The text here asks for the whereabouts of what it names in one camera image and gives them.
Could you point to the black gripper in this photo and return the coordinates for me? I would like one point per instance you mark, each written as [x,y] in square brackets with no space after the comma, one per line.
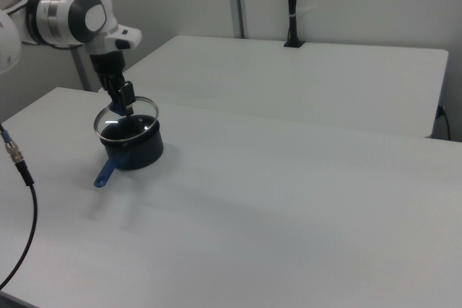
[108,64]

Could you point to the glass lid with blue knob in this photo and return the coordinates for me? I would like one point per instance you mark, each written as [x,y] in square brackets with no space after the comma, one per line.
[144,113]

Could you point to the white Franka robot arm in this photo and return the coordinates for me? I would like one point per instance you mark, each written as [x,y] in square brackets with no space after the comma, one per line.
[65,16]

